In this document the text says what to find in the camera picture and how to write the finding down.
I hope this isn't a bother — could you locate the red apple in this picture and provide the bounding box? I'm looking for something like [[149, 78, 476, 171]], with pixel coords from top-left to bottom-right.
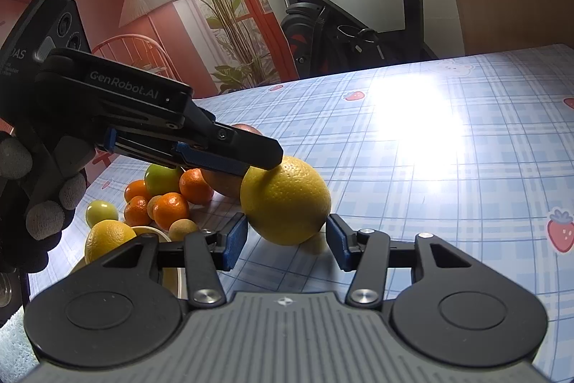
[[199, 123, 265, 199]]

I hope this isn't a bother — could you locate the white bowl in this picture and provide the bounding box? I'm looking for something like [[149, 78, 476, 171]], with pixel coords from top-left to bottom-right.
[[67, 225, 188, 300]]

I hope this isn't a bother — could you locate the white fuzzy cloth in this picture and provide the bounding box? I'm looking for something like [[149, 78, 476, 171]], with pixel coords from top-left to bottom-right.
[[0, 307, 39, 383]]

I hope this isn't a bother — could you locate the small green fruit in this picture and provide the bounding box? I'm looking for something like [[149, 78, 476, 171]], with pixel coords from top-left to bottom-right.
[[86, 200, 119, 229]]

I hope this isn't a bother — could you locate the small brown fruit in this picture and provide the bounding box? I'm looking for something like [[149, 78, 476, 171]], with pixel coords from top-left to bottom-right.
[[168, 219, 199, 242]]

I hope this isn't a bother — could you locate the blue plaid tablecloth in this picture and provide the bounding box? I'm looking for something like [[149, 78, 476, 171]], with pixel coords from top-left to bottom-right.
[[27, 43, 574, 383]]

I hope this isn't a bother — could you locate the large green fruit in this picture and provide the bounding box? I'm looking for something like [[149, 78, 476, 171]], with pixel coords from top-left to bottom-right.
[[144, 164, 182, 196]]

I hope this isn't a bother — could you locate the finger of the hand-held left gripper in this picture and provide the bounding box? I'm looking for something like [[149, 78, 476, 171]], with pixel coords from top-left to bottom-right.
[[96, 129, 247, 177], [182, 99, 284, 172]]

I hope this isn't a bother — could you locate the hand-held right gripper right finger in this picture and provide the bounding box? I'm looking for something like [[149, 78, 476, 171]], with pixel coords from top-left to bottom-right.
[[326, 213, 483, 308]]

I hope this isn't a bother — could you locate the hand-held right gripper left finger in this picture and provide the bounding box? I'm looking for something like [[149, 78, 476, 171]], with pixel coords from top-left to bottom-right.
[[87, 215, 249, 307]]

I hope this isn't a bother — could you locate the large yellow lemon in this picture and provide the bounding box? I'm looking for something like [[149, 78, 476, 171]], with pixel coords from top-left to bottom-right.
[[240, 155, 333, 246]]

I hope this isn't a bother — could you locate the person's left hand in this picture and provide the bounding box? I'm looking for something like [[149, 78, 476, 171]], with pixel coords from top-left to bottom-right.
[[0, 118, 87, 274]]

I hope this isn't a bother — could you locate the orange tangerine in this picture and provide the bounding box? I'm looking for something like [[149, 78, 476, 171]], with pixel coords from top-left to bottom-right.
[[124, 179, 151, 203], [124, 196, 153, 226], [179, 168, 215, 204], [152, 192, 190, 231]]

